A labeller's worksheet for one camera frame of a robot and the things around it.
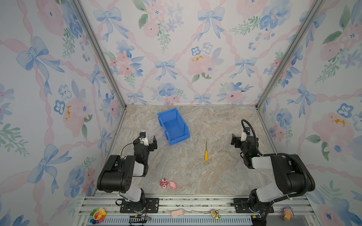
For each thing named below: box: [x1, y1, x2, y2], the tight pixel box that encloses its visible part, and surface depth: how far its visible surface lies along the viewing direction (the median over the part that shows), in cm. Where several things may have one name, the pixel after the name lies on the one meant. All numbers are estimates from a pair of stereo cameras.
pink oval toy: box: [171, 209, 185, 218], surface depth 71 cm
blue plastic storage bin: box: [157, 107, 190, 146], surface depth 105 cm
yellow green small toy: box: [210, 209, 222, 220], surface depth 71 cm
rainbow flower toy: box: [89, 207, 107, 225], surface depth 72 cm
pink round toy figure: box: [159, 177, 169, 189], surface depth 80 cm
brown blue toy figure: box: [282, 206, 295, 222], surface depth 71 cm
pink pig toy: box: [169, 180, 177, 190], surface depth 81 cm
